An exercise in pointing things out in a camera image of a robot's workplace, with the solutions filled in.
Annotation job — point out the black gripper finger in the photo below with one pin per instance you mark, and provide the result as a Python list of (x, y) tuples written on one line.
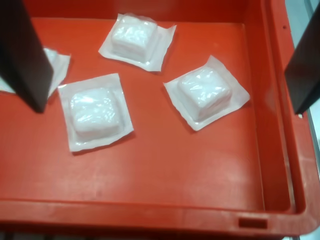
[(22, 62), (305, 75)]

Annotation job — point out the red crate with bandage packs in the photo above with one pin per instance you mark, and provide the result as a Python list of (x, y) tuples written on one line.
[(175, 175)]

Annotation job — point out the white bandage pack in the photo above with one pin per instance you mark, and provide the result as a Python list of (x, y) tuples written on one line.
[(95, 115), (58, 67), (205, 95), (135, 37)]

